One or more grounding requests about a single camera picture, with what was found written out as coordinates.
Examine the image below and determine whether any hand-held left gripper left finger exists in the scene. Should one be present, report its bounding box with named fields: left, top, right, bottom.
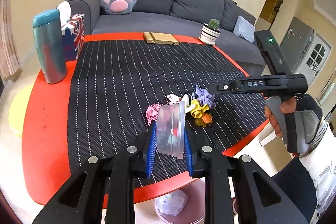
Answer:
left=32, top=123, right=158, bottom=224

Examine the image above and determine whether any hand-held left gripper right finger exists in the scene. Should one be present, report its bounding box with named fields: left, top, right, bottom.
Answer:
left=183, top=130, right=308, bottom=224

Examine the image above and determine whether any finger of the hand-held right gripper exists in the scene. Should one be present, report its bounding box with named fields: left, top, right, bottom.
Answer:
left=209, top=78, right=246, bottom=95

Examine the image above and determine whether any purple paper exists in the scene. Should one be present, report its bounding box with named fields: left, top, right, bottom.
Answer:
left=191, top=84, right=219, bottom=109

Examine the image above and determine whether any clear plastic container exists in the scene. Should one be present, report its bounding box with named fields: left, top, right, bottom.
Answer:
left=155, top=101, right=186, bottom=160

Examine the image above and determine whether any yellow banana peel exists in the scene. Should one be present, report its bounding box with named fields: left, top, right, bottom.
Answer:
left=182, top=94, right=210, bottom=118

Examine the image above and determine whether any pink paper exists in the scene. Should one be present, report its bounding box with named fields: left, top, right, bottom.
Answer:
left=146, top=103, right=164, bottom=126

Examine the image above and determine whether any translucent pink waste bin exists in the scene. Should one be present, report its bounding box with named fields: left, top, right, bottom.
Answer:
left=154, top=178, right=208, bottom=224

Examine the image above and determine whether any person's right forearm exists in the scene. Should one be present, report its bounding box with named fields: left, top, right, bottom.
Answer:
left=297, top=119, right=336, bottom=219

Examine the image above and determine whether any person's right hand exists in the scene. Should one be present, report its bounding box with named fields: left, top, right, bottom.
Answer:
left=263, top=93, right=324, bottom=147

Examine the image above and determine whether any grey refrigerator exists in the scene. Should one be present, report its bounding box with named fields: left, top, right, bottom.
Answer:
left=280, top=17, right=314, bottom=72

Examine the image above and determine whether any small orange turtle toy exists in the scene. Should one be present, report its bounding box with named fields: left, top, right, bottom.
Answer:
left=195, top=112, right=213, bottom=126

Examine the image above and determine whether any light blue-grey cushion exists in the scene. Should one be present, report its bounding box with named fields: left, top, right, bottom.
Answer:
left=233, top=16, right=256, bottom=43

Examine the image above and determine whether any white panelled door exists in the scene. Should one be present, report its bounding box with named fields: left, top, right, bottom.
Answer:
left=302, top=34, right=332, bottom=85

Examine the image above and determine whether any white printed plastic bag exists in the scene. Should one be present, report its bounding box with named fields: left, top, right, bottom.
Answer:
left=157, top=190, right=188, bottom=215

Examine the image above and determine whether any small white-pink toy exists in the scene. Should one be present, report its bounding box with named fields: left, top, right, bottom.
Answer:
left=167, top=93, right=181, bottom=105

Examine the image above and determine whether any potted cactus in striped pot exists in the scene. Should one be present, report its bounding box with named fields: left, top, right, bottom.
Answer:
left=199, top=19, right=221, bottom=45

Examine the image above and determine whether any wooden phone stand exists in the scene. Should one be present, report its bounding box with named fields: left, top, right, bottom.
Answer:
left=143, top=32, right=180, bottom=45

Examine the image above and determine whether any black white-striped table mat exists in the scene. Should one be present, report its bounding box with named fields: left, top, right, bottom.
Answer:
left=67, top=39, right=268, bottom=188

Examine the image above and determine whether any person's left leg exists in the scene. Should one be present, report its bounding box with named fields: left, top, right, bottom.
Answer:
left=270, top=157, right=319, bottom=224

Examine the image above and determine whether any paw-shaped plush cushion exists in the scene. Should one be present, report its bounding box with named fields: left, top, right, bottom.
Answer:
left=100, top=0, right=137, bottom=15

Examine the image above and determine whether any yellow round stool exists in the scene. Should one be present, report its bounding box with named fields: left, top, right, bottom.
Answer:
left=8, top=82, right=34, bottom=138

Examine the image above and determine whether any flag-print tissue box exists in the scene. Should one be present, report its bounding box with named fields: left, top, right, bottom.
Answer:
left=56, top=1, right=86, bottom=62

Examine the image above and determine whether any teal thermos bottle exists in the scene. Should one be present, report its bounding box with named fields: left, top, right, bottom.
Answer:
left=32, top=9, right=68, bottom=84

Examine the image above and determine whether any beige curtain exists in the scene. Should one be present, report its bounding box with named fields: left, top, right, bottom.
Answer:
left=0, top=0, right=21, bottom=80

